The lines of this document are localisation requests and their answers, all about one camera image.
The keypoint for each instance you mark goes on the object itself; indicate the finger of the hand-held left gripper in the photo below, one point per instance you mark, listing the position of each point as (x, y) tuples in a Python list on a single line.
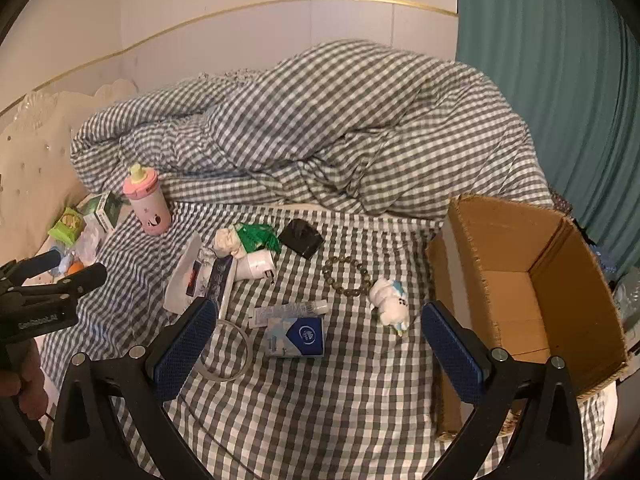
[(45, 261), (82, 280)]

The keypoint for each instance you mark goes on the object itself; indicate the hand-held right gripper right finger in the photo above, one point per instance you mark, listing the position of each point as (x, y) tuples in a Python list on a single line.
[(450, 355)]

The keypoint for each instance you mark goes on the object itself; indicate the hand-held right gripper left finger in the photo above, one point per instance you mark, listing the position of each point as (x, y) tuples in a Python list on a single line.
[(185, 345)]

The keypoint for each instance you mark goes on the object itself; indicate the printed wipes pack red label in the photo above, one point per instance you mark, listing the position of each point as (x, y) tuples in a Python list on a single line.
[(192, 285)]

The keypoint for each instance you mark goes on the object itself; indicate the white plush toy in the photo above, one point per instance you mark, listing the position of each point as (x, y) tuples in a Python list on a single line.
[(387, 302)]

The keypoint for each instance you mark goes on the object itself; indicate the white squeeze tube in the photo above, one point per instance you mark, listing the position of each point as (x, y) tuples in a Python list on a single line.
[(285, 312)]

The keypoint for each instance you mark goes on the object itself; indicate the white cloth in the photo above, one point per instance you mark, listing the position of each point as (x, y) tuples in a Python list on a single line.
[(227, 242)]

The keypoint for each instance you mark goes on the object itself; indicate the blue white tissue pack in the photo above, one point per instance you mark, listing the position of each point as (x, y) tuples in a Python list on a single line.
[(300, 337)]

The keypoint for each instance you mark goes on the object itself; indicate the brown cardboard box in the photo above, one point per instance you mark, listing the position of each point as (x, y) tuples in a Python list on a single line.
[(550, 260)]

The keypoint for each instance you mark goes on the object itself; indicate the person's left hand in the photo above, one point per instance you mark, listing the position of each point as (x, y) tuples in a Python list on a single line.
[(25, 380)]

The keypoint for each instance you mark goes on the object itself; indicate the small orange toy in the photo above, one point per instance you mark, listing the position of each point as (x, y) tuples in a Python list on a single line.
[(74, 267)]

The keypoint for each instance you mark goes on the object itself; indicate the clear plastic bag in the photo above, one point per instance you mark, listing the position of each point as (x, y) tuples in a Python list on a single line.
[(90, 245)]

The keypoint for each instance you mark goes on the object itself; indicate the green snack packet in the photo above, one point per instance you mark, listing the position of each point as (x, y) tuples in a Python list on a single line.
[(65, 225)]

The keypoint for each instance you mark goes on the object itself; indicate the green white carton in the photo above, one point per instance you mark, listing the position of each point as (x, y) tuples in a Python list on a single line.
[(107, 210)]

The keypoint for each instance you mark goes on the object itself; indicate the pink sippy bottle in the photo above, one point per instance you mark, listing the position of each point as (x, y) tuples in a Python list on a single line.
[(150, 210)]

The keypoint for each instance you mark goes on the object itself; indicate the cream tufted headboard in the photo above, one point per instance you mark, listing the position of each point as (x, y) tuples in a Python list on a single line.
[(30, 160)]

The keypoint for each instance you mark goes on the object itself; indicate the white small bottle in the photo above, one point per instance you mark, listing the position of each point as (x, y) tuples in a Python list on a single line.
[(255, 265)]

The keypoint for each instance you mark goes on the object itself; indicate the green foil packet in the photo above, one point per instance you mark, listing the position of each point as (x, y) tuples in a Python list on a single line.
[(256, 237)]

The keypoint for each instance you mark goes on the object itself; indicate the grey white checked bed sheet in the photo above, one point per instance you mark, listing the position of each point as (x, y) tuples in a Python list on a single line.
[(325, 410)]

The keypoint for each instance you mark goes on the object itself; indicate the black small pouch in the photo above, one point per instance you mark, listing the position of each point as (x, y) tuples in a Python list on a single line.
[(300, 240)]

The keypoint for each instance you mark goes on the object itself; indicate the white fleece mattress pad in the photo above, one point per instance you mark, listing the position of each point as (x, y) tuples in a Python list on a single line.
[(605, 397)]

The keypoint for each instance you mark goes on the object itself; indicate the grey white checked duvet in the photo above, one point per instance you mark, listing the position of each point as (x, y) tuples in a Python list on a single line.
[(325, 125)]

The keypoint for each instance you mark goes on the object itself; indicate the teal curtain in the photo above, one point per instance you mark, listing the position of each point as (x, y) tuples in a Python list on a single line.
[(540, 85)]

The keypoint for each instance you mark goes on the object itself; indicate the gold wall trim strip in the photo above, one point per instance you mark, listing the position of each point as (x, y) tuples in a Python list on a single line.
[(225, 15)]

